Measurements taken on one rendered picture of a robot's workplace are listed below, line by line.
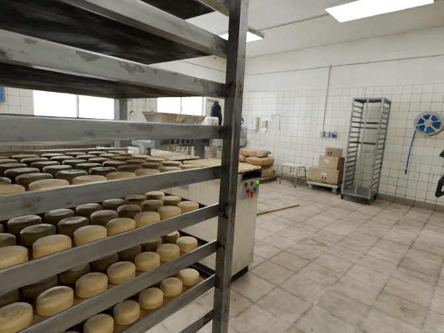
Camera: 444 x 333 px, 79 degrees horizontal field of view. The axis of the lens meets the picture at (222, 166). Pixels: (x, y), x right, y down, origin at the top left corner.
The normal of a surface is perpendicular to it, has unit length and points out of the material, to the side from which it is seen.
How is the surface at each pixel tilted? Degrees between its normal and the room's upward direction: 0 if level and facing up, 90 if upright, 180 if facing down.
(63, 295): 0
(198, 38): 90
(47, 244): 0
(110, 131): 90
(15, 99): 90
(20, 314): 0
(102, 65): 90
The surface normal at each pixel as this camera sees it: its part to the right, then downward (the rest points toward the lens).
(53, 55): 0.78, 0.14
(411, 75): -0.69, 0.07
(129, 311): 0.05, -0.99
